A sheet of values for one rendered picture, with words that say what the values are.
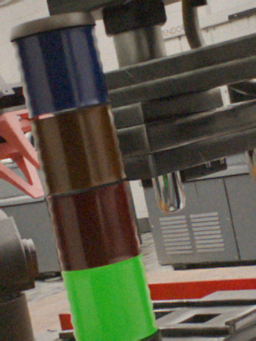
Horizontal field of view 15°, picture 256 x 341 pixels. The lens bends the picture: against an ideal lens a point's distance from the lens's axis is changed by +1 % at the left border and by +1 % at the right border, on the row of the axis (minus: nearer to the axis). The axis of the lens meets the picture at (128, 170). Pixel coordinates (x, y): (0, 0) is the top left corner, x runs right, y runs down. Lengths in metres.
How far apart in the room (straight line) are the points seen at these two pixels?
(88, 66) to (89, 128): 0.03
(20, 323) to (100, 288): 0.69
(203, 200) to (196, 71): 5.88
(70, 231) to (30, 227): 7.39
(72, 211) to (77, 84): 0.06
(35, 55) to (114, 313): 0.12
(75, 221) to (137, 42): 0.31
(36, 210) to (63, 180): 7.28
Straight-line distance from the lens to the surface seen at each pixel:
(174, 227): 6.73
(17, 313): 1.11
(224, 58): 0.64
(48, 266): 7.76
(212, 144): 0.70
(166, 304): 0.83
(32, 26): 0.43
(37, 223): 7.73
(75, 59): 0.42
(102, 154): 0.43
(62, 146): 0.42
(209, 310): 0.78
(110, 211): 0.43
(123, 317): 0.43
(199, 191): 6.53
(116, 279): 0.43
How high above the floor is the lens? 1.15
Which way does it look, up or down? 3 degrees down
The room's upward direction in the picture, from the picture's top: 12 degrees counter-clockwise
